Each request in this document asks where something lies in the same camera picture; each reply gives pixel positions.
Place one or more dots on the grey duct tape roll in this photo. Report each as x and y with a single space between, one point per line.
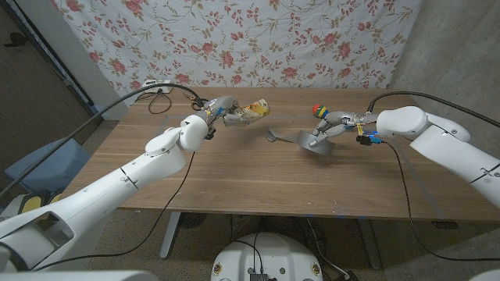
324 147

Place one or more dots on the beige bottle with yellow label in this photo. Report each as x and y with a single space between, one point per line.
254 109

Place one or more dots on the white robot torso edge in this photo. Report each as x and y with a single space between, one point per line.
78 276

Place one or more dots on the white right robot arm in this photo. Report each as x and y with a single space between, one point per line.
449 144

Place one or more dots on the blue storage bin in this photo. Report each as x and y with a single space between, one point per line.
47 168

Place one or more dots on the white power strip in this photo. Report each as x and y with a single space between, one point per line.
156 87

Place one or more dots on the white table leg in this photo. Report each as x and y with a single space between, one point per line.
170 234
369 246

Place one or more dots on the black orange scissors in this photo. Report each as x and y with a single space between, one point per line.
194 104

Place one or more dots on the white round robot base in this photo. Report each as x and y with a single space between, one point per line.
269 257

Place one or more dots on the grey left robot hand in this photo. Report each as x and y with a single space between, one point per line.
218 105

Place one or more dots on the yellow black shoe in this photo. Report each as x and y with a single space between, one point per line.
31 203

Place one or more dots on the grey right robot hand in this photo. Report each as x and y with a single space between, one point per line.
343 119

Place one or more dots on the colourful striped wooden maraca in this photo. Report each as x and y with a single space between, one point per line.
321 110

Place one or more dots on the floral backdrop cloth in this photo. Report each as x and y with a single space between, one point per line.
234 39

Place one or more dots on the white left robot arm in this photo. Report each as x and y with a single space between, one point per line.
117 187

